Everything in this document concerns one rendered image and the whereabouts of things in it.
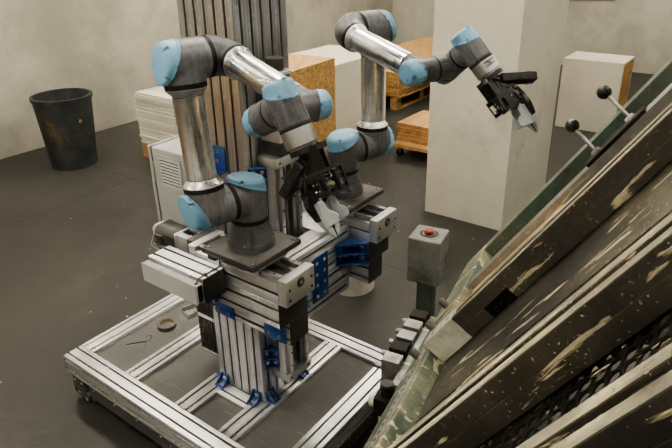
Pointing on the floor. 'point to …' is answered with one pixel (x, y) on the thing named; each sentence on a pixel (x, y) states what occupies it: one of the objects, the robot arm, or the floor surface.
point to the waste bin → (67, 127)
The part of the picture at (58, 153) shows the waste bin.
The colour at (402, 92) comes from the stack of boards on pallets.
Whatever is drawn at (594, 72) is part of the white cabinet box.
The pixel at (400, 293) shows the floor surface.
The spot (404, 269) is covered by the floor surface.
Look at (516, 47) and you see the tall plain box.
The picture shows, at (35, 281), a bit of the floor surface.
